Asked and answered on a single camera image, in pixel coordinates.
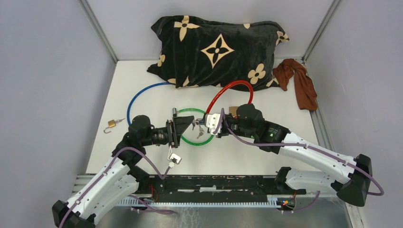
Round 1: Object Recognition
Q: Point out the green cable lock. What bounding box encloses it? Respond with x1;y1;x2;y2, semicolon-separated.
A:
173;108;213;147

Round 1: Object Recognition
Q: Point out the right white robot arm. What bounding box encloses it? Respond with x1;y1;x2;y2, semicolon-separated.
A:
206;104;374;207

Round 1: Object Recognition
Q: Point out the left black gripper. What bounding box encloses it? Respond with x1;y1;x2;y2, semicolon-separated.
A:
142;116;195;148

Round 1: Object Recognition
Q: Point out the small brass padlock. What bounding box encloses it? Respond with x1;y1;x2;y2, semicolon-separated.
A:
103;118;125;134

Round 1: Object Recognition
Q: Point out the blue cable lock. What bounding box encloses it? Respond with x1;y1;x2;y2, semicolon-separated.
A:
126;82;174;126

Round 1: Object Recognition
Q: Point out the black floral pillow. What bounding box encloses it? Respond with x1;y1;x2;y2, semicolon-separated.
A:
147;15;289;91

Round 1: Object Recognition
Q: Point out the brown cloth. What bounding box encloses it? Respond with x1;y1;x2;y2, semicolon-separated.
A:
273;58;318;111

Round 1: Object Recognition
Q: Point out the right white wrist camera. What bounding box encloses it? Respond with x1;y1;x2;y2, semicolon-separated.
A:
204;114;222;135

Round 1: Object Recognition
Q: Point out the red cable lock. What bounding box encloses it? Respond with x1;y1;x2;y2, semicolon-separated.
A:
194;82;253;114

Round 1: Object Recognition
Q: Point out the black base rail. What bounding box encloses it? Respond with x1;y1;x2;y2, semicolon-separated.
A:
133;175;307;209

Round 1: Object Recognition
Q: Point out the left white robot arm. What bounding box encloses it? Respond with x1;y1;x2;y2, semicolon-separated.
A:
52;114;195;228

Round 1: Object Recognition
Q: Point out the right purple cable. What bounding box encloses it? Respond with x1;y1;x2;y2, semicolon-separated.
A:
212;108;385;196

